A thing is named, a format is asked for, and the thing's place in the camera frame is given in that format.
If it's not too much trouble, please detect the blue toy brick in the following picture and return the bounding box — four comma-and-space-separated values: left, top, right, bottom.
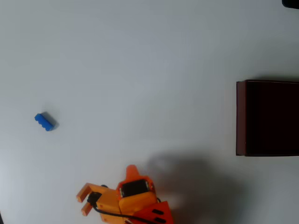
34, 112, 58, 132

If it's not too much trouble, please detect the light orange camera mount bracket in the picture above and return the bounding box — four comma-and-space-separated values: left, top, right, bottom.
75, 182, 126, 224

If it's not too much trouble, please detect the black rounded object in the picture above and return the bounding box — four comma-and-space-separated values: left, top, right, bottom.
281, 0, 299, 10

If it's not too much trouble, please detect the dark red box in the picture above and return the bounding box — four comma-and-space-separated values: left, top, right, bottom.
236, 79, 299, 157

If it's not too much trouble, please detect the small black camera module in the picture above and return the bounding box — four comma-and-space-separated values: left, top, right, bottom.
86, 192, 102, 207

